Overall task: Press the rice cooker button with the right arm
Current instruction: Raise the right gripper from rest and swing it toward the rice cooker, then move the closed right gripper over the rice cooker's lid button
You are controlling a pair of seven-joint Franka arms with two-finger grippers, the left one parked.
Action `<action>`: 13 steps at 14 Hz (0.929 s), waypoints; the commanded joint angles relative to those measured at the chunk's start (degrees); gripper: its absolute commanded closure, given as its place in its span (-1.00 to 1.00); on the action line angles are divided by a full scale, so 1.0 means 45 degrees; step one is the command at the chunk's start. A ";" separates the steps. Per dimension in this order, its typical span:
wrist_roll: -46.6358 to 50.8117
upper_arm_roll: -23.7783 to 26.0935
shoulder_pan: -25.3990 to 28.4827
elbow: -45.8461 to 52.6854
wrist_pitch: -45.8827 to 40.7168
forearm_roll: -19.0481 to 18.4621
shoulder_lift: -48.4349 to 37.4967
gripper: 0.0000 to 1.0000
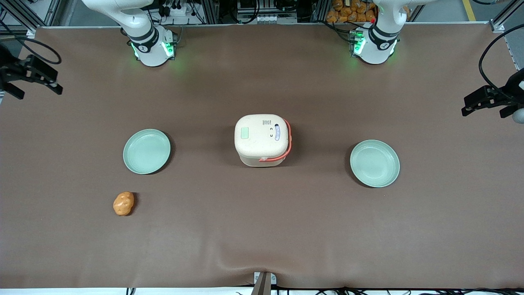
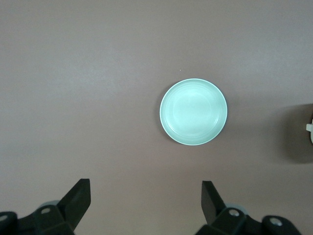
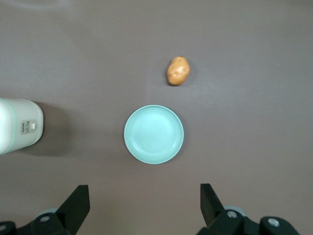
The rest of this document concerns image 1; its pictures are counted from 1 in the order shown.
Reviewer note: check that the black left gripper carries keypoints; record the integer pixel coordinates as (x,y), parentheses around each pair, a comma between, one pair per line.
(510,91)

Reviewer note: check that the grey round gripper knob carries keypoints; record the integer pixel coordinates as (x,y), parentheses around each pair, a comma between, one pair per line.
(519,116)

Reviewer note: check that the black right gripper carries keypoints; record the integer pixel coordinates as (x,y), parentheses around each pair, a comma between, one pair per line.
(9,70)

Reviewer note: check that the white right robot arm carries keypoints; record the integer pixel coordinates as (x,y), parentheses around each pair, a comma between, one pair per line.
(143,28)

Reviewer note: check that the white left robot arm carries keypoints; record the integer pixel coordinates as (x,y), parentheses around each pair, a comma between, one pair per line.
(378,41)

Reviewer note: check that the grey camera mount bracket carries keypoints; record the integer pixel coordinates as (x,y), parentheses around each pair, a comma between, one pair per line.
(264,282)

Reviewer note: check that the bag of orange snacks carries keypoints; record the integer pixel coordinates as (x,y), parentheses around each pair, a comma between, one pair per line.
(352,10)

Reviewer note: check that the orange potato toy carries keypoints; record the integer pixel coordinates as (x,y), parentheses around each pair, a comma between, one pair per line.
(123,203)

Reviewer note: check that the pale green round plate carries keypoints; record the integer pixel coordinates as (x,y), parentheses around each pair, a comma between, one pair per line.
(146,151)
(374,164)

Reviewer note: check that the brown table mat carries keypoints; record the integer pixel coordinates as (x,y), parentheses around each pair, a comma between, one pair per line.
(262,233)

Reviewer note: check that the white power strip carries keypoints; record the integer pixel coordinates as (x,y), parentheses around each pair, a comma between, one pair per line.
(177,11)

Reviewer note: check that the aluminium frame profile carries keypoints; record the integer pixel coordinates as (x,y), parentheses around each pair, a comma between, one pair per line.
(24,12)
(505,18)

